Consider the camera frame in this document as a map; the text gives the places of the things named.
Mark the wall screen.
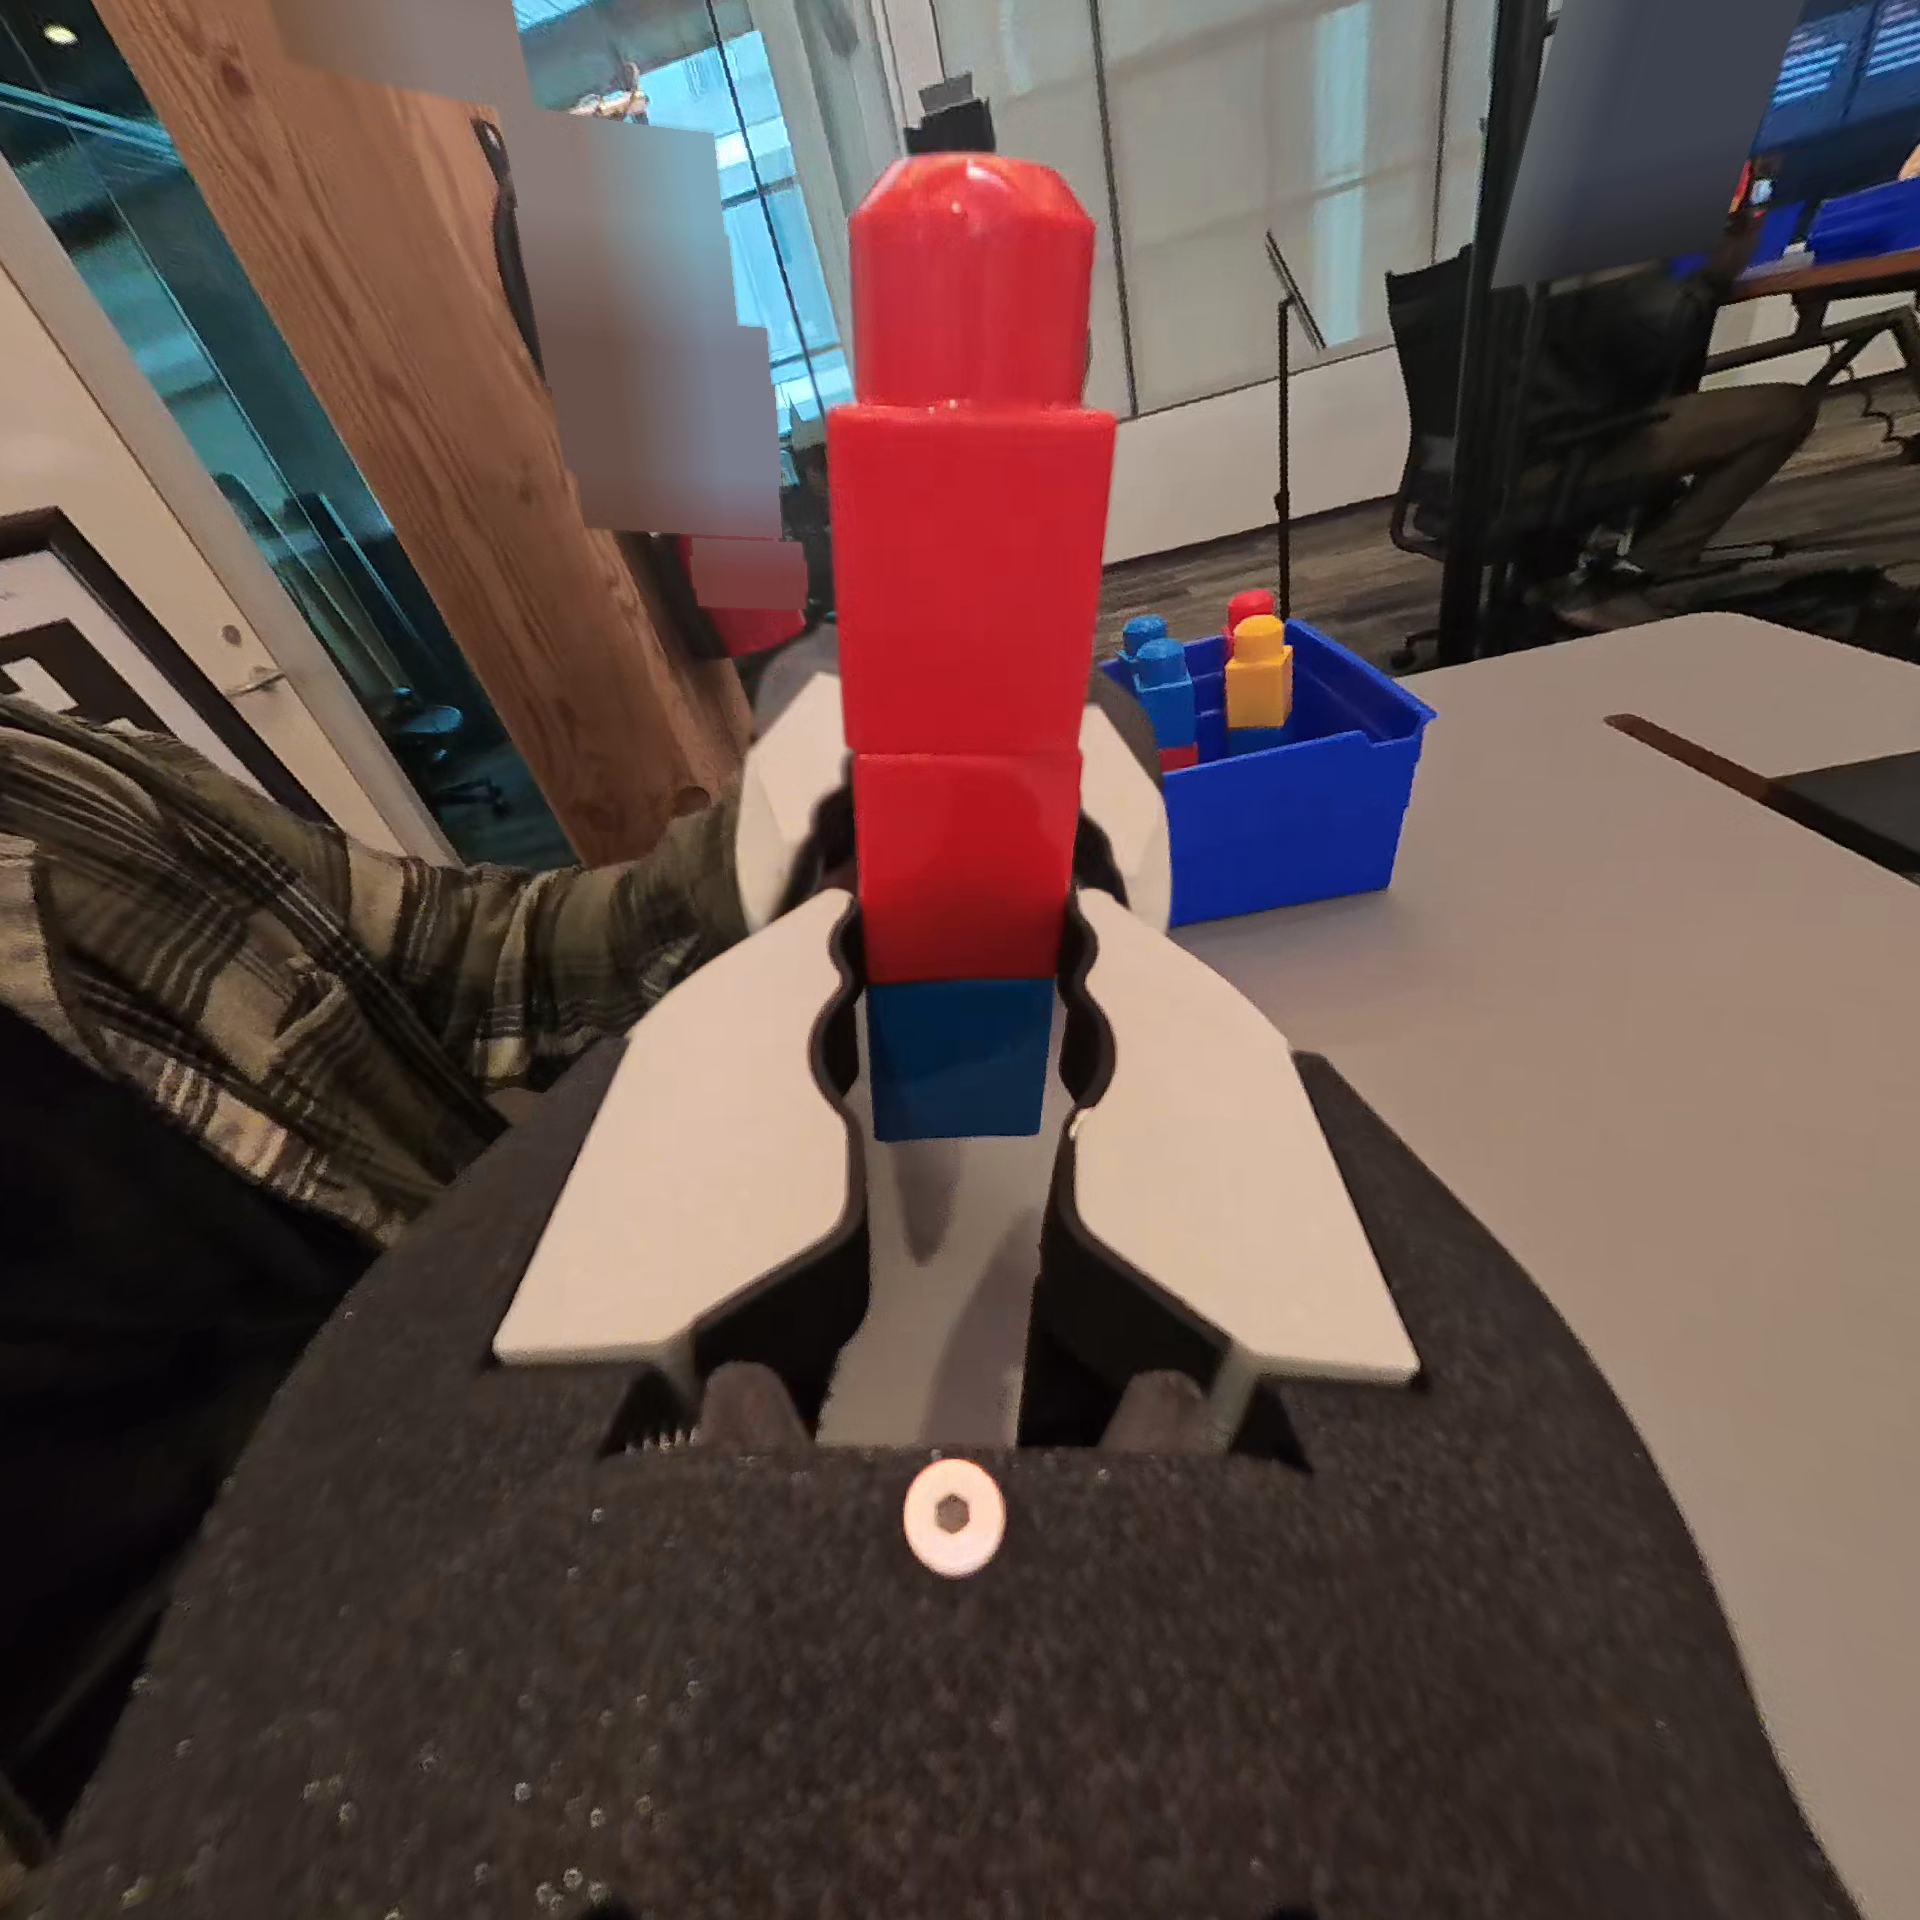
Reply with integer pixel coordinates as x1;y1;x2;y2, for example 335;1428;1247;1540
1753;0;1920;157

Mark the wooden desk with bins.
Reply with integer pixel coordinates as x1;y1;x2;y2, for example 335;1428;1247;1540
1687;187;1920;400

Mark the black flat pad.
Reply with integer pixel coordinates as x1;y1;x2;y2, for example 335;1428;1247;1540
1767;751;1920;883

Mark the orange mega block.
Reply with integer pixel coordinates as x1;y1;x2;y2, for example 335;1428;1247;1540
1223;614;1297;739

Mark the wooden post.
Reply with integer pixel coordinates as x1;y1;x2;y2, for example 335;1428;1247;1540
97;0;757;870

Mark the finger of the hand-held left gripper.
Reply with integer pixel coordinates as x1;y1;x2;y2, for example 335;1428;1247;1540
1076;705;1177;927
734;666;860;932

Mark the blue plastic bin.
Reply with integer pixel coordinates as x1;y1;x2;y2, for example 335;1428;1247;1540
1099;614;1439;930

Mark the black office chair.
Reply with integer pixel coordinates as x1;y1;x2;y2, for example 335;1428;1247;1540
1382;254;1525;671

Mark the person's left forearm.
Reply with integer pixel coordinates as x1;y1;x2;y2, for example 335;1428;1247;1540
0;696;752;1250

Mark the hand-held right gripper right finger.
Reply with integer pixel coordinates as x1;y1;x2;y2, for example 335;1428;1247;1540
1057;890;1424;1439

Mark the black stool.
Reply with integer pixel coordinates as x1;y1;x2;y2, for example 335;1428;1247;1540
382;686;510;824

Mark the black pole stand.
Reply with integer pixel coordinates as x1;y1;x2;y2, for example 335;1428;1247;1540
1265;229;1328;641

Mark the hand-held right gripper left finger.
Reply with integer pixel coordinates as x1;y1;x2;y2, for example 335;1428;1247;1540
492;885;872;1374

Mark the framed black white sign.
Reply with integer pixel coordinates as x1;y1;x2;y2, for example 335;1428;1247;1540
0;507;336;831

